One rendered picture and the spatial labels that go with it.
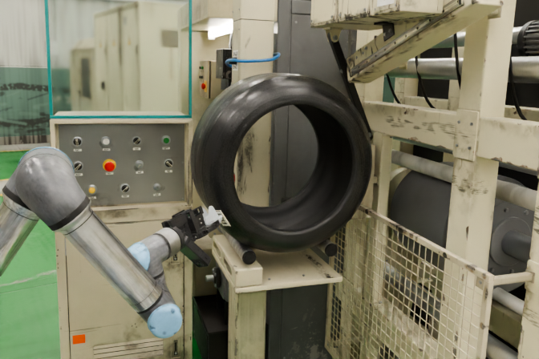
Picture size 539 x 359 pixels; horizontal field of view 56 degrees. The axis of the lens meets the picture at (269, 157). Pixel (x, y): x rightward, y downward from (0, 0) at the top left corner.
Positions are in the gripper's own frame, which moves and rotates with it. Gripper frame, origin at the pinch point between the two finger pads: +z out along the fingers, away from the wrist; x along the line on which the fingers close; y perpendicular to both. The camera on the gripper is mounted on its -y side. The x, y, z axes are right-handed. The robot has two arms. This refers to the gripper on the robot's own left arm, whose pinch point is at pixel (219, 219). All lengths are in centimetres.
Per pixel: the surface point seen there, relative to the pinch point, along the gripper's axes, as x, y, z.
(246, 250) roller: 0.3, -13.0, 7.4
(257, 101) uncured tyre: -18.0, 29.4, 13.0
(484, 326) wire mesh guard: -63, -42, 9
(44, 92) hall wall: 742, 191, 477
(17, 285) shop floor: 246, -30, 58
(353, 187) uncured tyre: -28.4, -6.5, 33.3
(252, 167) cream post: 13.5, 7.5, 42.0
